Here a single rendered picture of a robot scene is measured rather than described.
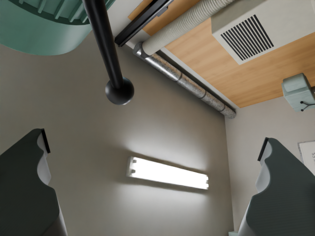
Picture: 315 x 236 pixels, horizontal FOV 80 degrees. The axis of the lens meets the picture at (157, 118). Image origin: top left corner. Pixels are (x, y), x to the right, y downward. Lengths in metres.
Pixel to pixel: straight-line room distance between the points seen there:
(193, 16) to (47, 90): 1.31
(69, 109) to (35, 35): 1.39
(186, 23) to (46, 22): 1.64
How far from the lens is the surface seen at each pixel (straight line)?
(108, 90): 0.23
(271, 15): 1.79
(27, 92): 1.61
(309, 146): 3.13
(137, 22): 2.00
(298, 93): 2.37
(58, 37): 0.29
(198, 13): 1.80
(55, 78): 1.71
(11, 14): 0.27
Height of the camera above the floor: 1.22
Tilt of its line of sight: 42 degrees up
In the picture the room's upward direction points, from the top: 110 degrees counter-clockwise
